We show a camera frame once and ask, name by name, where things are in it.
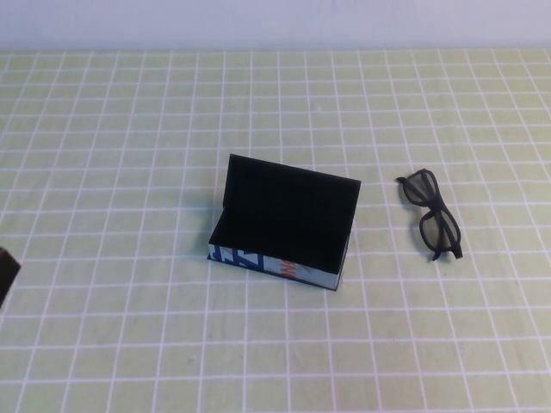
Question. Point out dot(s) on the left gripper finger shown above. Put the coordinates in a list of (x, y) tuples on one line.
[(8, 275)]

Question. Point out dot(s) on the green checked tablecloth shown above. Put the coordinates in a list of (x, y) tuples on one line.
[(129, 344)]

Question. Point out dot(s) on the black glasses case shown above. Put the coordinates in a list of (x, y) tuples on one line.
[(292, 206)]

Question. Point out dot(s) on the black framed glasses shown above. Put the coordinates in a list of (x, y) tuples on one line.
[(439, 232)]

